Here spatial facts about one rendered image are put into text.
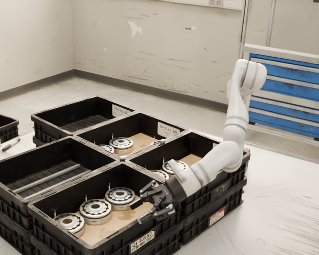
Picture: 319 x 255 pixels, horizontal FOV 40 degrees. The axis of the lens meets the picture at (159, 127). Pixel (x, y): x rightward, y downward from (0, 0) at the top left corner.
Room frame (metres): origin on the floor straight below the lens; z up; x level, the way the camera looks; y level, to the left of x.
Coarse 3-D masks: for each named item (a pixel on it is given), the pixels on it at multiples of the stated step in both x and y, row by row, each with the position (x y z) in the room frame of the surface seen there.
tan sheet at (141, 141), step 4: (132, 136) 1.81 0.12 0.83; (136, 136) 1.82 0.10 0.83; (140, 136) 1.82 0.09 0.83; (144, 136) 1.82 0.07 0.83; (148, 136) 1.82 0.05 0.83; (132, 140) 1.77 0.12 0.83; (136, 140) 1.77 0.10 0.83; (140, 140) 1.77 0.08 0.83; (144, 140) 1.78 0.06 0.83; (148, 140) 1.78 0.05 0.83; (152, 140) 1.78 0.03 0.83; (156, 140) 1.78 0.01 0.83; (136, 144) 1.73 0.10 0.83; (140, 144) 1.73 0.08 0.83; (144, 144) 1.73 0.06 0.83; (148, 144) 1.74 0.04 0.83; (136, 148) 1.69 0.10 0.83; (140, 148) 1.69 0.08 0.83; (132, 152) 1.65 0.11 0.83; (120, 156) 1.61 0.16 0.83
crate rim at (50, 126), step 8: (96, 96) 2.06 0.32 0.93; (64, 104) 1.92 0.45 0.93; (72, 104) 1.94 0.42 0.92; (120, 104) 1.96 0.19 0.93; (40, 112) 1.81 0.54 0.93; (32, 120) 1.76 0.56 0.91; (40, 120) 1.72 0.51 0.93; (48, 128) 1.68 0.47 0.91; (56, 128) 1.65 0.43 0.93; (88, 128) 1.66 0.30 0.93; (64, 136) 1.61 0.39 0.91; (72, 136) 1.59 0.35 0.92
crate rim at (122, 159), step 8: (136, 112) 1.86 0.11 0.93; (144, 112) 1.86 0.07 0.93; (112, 120) 1.75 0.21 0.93; (120, 120) 1.77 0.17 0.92; (160, 120) 1.78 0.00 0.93; (96, 128) 1.67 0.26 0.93; (184, 128) 1.70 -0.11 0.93; (176, 136) 1.62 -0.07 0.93; (136, 152) 1.46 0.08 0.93; (120, 160) 1.40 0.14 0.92
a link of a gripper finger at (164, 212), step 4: (168, 208) 1.02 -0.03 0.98; (172, 208) 1.02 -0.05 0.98; (156, 212) 1.02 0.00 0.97; (160, 212) 1.01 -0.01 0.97; (164, 212) 1.01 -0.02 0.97; (156, 216) 1.01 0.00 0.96; (160, 216) 1.02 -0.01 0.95; (164, 216) 1.01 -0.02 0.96; (168, 216) 1.02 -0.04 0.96; (156, 220) 1.01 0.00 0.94; (160, 220) 1.01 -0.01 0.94
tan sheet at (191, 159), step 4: (188, 156) 1.64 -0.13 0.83; (192, 156) 1.64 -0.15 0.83; (196, 156) 1.64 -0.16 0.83; (180, 160) 1.60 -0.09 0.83; (184, 160) 1.60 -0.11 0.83; (188, 160) 1.60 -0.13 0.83; (192, 160) 1.60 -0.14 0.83; (196, 160) 1.60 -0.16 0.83; (188, 164) 1.56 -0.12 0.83; (192, 164) 1.56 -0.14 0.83
